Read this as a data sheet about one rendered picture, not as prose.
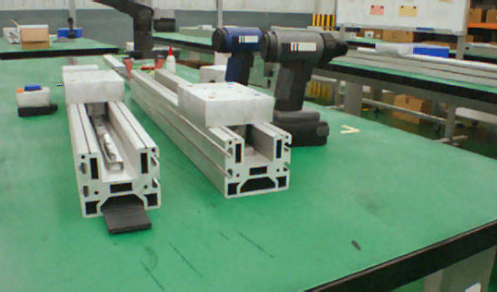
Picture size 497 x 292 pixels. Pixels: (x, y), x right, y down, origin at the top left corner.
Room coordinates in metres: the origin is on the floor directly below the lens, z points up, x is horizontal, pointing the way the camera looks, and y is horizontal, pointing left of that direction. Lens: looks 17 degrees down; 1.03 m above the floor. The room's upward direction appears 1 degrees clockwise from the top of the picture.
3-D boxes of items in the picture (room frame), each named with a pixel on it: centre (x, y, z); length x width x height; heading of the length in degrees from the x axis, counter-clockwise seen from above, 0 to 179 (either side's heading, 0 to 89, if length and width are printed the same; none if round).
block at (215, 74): (1.31, 0.09, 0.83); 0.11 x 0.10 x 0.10; 138
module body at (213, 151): (0.96, 0.15, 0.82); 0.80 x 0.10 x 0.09; 24
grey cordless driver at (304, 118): (0.87, -0.12, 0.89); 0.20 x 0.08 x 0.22; 107
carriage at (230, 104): (0.73, 0.05, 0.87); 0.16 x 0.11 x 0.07; 24
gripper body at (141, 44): (1.38, 0.33, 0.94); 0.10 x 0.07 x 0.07; 114
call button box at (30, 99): (1.09, 0.54, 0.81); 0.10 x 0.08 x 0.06; 114
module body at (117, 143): (0.88, 0.32, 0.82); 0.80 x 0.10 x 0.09; 24
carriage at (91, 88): (0.88, 0.32, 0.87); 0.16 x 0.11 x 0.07; 24
